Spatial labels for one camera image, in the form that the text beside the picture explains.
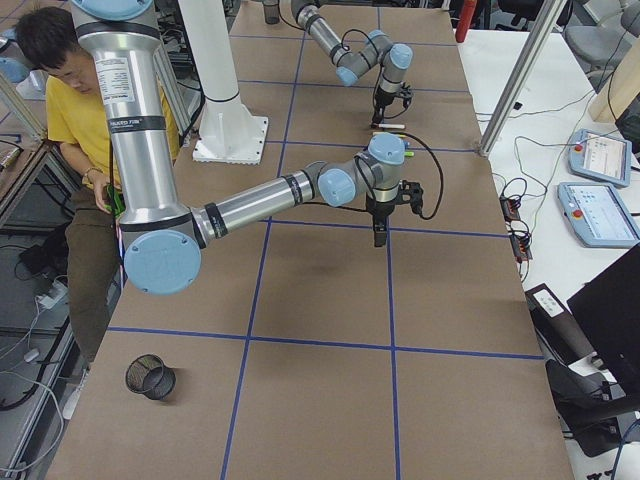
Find far teach pendant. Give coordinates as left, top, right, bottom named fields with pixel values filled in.
left=568, top=129, right=632, bottom=188

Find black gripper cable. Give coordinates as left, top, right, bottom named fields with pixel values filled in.
left=399, top=131, right=445, bottom=221

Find near teach pendant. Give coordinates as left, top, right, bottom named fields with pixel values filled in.
left=557, top=182, right=639, bottom=248

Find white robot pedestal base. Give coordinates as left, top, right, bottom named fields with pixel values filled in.
left=179, top=0, right=269, bottom=165

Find person in yellow shirt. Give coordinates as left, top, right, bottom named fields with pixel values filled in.
left=15, top=6, right=181, bottom=420

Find red fire extinguisher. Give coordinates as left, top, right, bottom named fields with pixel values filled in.
left=455, top=0, right=477, bottom=43

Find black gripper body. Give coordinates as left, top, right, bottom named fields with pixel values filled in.
left=366, top=180, right=423, bottom=226
left=373, top=84, right=413, bottom=115

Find office chair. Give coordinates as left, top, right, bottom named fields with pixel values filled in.
left=564, top=1, right=639, bottom=76

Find black mesh pen cup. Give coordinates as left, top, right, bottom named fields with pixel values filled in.
left=262, top=0, right=280, bottom=25
left=125, top=354, right=176, bottom=400

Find teach pendant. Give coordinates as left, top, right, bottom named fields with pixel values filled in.
left=568, top=129, right=632, bottom=188
left=557, top=182, right=639, bottom=248

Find aluminium frame post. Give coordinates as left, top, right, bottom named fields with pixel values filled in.
left=478, top=0, right=566, bottom=157

